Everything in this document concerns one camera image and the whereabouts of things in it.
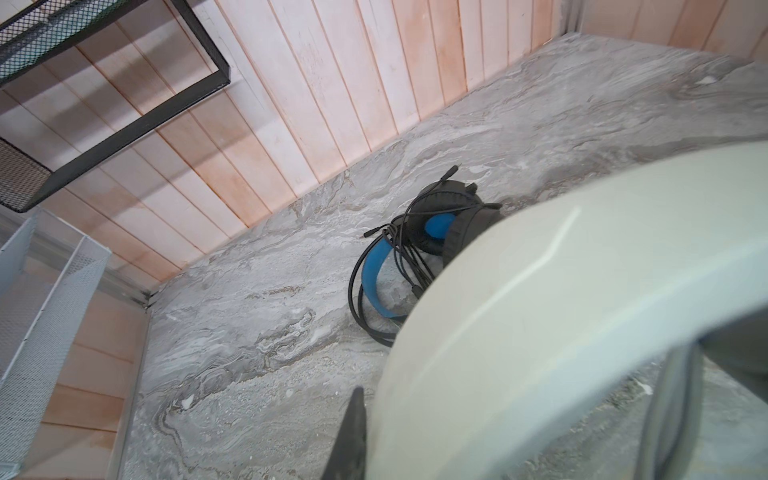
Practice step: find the black headphones with blue band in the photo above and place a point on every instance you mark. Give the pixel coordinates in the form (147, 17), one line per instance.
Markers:
(442, 220)

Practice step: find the white wire mesh shelf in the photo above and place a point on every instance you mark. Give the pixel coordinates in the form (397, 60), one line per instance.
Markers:
(39, 322)

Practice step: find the black wire mesh basket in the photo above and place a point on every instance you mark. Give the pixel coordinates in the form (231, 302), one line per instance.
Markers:
(100, 100)

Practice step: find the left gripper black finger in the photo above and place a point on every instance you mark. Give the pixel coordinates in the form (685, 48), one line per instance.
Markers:
(347, 460)

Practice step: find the white headphones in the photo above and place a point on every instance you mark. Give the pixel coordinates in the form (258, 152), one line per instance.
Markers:
(537, 319)

